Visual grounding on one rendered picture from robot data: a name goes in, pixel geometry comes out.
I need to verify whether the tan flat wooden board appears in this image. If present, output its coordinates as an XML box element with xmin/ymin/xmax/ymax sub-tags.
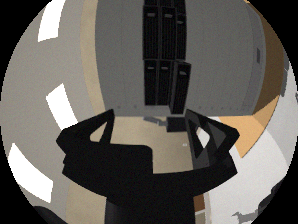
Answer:
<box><xmin>220</xmin><ymin>0</ymin><xmax>283</xmax><ymax>159</ymax></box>

